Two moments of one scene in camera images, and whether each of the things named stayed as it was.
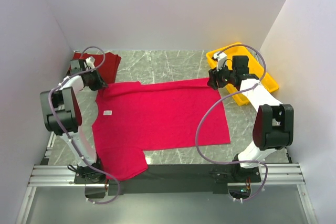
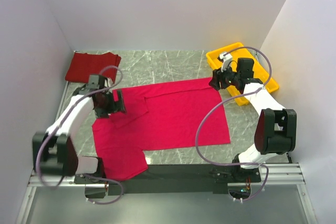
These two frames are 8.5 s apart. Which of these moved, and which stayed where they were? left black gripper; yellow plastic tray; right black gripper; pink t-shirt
Moved: left black gripper
Stayed: yellow plastic tray; right black gripper; pink t-shirt
